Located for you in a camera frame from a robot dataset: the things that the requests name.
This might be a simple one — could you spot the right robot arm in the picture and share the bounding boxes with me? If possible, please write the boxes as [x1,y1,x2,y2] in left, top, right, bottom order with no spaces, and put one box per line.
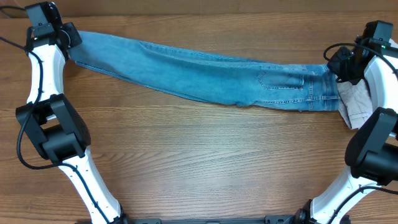
[264,20,397,224]

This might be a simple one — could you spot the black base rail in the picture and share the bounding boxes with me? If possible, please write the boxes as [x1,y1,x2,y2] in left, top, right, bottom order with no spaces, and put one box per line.
[128,215,295,224]

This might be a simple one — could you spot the light blue denim jeans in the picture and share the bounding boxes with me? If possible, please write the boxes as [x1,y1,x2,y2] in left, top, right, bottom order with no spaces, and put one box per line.
[70,31,340,111]

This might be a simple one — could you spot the folded light grey trousers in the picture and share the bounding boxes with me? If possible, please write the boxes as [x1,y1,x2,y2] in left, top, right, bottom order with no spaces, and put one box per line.
[337,80,373,129]

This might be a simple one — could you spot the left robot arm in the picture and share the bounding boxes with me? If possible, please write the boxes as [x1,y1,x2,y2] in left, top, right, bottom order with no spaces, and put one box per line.
[16,2,129,223]

